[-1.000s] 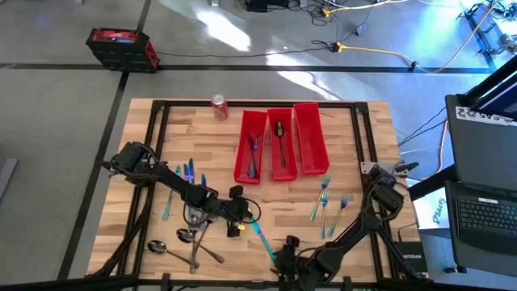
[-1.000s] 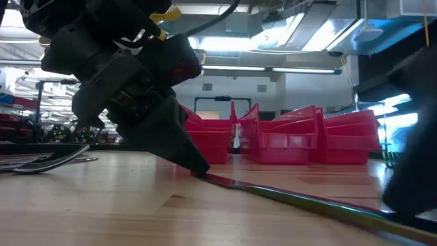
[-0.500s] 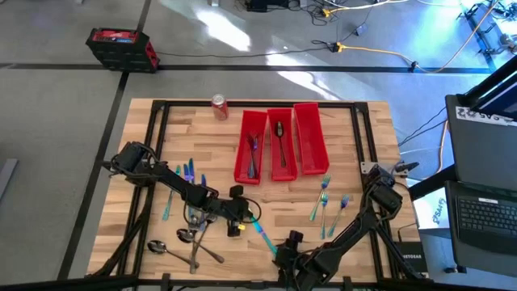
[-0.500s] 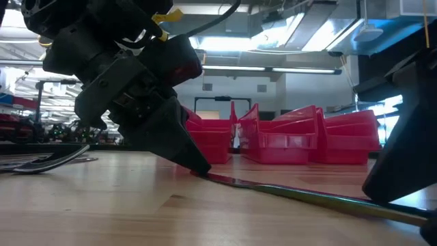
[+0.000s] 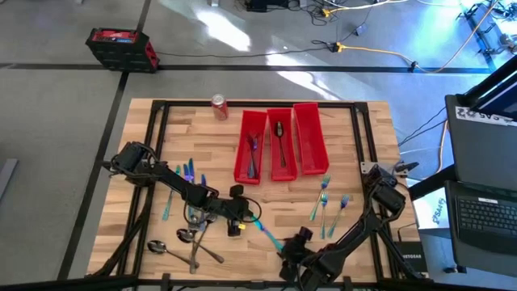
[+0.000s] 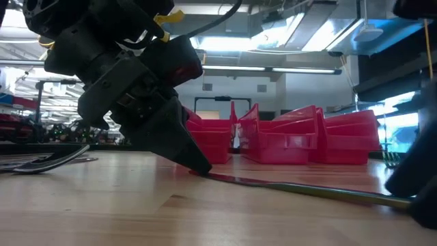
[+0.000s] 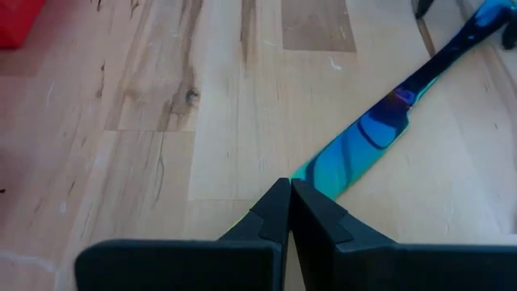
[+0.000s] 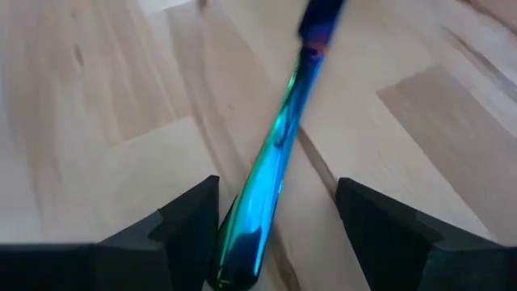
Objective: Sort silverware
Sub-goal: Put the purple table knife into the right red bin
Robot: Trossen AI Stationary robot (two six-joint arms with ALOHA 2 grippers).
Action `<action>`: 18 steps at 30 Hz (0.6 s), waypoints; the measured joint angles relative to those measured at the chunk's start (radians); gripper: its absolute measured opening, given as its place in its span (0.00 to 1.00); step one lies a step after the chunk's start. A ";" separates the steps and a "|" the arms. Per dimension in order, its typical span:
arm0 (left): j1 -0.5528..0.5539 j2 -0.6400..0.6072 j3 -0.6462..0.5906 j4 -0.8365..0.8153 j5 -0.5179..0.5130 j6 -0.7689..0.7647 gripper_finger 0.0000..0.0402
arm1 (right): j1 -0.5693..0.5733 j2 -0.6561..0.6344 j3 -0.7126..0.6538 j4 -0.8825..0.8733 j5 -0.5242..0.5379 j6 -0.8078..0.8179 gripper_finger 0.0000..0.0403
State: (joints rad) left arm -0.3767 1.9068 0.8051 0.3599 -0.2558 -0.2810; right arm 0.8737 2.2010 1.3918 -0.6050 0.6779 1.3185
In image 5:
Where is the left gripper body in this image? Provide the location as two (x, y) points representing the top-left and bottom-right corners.
(209, 184), (255, 238)

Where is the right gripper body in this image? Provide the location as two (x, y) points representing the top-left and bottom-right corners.
(277, 226), (321, 285)

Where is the red plastic bin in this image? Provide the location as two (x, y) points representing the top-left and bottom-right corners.
(233, 109), (269, 186)
(266, 107), (301, 183)
(292, 102), (330, 176)

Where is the red soda can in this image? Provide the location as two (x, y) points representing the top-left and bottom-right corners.
(210, 93), (230, 121)

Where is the white printed carton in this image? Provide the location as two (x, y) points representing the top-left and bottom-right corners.
(412, 196), (448, 230)

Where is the black laptop with keyboard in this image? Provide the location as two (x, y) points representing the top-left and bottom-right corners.
(443, 179), (517, 280)

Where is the black and red toolbox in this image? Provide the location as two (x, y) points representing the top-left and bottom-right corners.
(84, 27), (161, 74)

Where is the grey laptop with sticker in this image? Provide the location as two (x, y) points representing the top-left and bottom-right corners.
(444, 94), (517, 192)

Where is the black floor stand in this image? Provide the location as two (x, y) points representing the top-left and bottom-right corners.
(458, 2), (502, 73)

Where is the black aluminium table frame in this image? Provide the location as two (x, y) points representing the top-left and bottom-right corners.
(85, 99), (430, 291)

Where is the black Netgear network switch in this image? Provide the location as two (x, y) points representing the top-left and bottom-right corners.
(393, 240), (429, 274)

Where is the white cable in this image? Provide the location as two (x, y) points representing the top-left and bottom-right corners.
(438, 120), (450, 175)

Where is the yellow extension cord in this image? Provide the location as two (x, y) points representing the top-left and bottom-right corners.
(333, 0), (504, 74)

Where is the pale yellow floor cable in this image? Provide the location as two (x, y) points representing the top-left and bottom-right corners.
(321, 0), (410, 18)

